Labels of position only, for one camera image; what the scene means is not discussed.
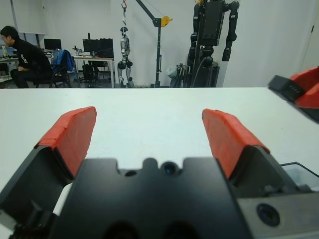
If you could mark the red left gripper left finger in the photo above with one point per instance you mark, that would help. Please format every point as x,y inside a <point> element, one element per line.
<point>72,139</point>

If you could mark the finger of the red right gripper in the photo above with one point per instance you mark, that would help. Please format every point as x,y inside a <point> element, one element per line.
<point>310,98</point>
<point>307,74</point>

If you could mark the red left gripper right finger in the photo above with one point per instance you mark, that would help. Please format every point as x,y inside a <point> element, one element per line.
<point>229,142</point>

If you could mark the white door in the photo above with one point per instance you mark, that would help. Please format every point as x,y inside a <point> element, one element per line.
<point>311,44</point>

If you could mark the black office chair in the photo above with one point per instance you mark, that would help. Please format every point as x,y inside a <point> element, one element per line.
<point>42,81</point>
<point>61,79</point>

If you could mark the black computer tower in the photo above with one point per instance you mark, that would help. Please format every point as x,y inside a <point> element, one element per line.
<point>87,71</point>

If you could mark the blue jacket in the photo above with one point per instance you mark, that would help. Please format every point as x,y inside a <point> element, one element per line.
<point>64,61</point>

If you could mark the folded grey trolley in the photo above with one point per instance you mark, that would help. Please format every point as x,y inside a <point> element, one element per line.
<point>180,74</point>

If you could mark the white desk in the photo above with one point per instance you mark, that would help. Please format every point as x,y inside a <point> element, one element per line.
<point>99,58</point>

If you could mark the person in black clothes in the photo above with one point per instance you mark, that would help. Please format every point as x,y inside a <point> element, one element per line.
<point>30,59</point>

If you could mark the black computer monitor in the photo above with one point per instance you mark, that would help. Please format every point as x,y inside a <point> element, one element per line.
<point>91,45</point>
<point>52,44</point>

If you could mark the black equipment case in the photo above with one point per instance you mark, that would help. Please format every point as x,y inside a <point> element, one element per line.
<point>106,47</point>

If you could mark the silver humanoid robot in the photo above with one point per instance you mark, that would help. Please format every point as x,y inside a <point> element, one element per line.
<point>124,47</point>

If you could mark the black humanoid robot on stand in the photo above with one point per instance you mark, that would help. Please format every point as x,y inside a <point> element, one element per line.
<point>211,25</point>

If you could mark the black hoist crane stand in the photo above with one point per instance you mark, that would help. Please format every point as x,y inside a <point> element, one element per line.
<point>158,57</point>

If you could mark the yellow winch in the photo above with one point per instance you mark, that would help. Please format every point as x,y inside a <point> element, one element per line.
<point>165,21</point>

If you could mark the red hoist hook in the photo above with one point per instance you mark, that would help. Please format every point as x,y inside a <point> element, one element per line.
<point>123,6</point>

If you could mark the white wall board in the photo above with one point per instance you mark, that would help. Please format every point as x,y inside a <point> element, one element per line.
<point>30,15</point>

